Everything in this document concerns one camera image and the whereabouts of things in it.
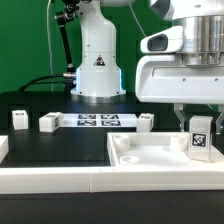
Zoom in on white fence wall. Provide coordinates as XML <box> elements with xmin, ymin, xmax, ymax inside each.
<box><xmin>0</xmin><ymin>136</ymin><xmax>9</xmax><ymax>164</ymax></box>
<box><xmin>0</xmin><ymin>164</ymin><xmax>224</xmax><ymax>194</ymax></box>

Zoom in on black cable bundle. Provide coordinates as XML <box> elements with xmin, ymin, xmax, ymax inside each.
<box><xmin>18</xmin><ymin>73</ymin><xmax>68</xmax><ymax>92</ymax></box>

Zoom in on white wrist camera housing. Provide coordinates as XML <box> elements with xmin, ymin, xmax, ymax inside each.
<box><xmin>140</xmin><ymin>25</ymin><xmax>184</xmax><ymax>54</ymax></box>

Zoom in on white sheet with markers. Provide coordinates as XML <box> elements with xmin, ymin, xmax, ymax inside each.
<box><xmin>62</xmin><ymin>113</ymin><xmax>137</xmax><ymax>127</ymax></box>

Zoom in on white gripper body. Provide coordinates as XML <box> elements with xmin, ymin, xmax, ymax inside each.
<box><xmin>135</xmin><ymin>54</ymin><xmax>224</xmax><ymax>105</ymax></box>

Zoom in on white left fence wall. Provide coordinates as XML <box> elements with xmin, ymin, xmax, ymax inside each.
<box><xmin>0</xmin><ymin>136</ymin><xmax>9</xmax><ymax>164</ymax></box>

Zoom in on white thin cable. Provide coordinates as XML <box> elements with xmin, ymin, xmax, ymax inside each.
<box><xmin>45</xmin><ymin>0</ymin><xmax>55</xmax><ymax>92</ymax></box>

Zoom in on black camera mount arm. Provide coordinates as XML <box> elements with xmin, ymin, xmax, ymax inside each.
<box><xmin>55</xmin><ymin>0</ymin><xmax>80</xmax><ymax>92</ymax></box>

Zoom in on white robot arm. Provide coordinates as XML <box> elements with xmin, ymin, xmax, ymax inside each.
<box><xmin>72</xmin><ymin>0</ymin><xmax>224</xmax><ymax>133</ymax></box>

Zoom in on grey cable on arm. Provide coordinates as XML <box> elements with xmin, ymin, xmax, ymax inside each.
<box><xmin>128</xmin><ymin>0</ymin><xmax>148</xmax><ymax>38</ymax></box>

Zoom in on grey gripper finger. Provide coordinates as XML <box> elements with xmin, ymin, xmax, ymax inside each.
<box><xmin>215</xmin><ymin>105</ymin><xmax>224</xmax><ymax>134</ymax></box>
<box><xmin>174</xmin><ymin>103</ymin><xmax>187</xmax><ymax>131</ymax></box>

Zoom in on white front fence wall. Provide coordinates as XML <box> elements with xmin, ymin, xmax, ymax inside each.
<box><xmin>0</xmin><ymin>164</ymin><xmax>224</xmax><ymax>194</ymax></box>

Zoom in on white square table top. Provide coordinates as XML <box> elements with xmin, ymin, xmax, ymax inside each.
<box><xmin>107</xmin><ymin>132</ymin><xmax>224</xmax><ymax>167</ymax></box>

